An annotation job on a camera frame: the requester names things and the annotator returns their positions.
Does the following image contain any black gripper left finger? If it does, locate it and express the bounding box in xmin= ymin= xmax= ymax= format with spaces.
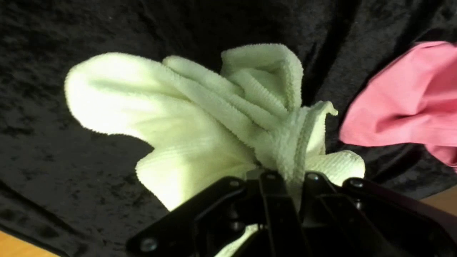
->
xmin=125 ymin=171 xmax=305 ymax=257

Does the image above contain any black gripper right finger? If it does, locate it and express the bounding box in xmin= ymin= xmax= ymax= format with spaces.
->
xmin=299 ymin=173 xmax=457 ymax=257

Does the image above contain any pale green towel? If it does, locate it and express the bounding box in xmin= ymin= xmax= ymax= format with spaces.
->
xmin=62 ymin=42 xmax=368 ymax=257

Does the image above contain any pink cloth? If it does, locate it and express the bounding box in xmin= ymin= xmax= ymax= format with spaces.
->
xmin=339 ymin=42 xmax=457 ymax=169

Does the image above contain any black velvet table cloth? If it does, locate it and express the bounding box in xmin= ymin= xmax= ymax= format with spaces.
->
xmin=0 ymin=0 xmax=457 ymax=257

